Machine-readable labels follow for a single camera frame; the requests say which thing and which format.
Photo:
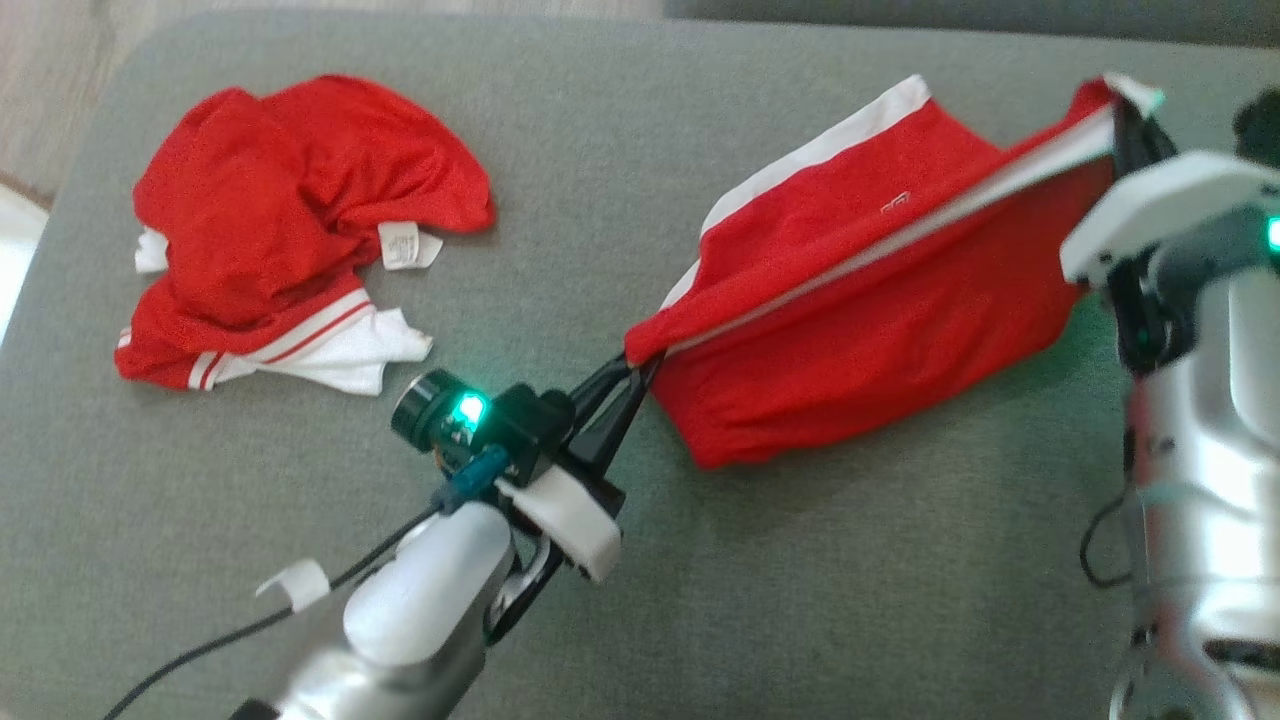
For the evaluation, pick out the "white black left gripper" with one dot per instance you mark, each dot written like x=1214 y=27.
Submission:
x=575 y=525

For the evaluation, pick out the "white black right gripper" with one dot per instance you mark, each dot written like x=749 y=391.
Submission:
x=1160 y=205

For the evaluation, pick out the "red shorts with white band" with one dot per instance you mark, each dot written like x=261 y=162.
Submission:
x=850 y=330

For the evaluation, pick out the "red Bulls basketball jersey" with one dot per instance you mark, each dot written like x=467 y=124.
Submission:
x=280 y=200

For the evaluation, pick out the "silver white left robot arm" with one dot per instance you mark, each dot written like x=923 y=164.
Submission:
x=420 y=600

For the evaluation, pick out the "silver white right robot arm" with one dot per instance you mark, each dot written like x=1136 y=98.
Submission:
x=1210 y=450

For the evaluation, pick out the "long grey sofa seat cushion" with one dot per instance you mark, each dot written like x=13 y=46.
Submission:
x=1000 y=20

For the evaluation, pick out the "large grey sofa ottoman cushion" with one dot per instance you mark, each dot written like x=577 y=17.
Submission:
x=700 y=620

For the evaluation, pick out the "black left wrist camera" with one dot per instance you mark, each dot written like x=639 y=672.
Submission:
x=520 y=420

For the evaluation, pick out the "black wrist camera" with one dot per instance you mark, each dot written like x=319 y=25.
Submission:
x=1260 y=125
x=520 y=420

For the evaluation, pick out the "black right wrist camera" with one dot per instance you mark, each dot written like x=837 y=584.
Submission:
x=1260 y=125

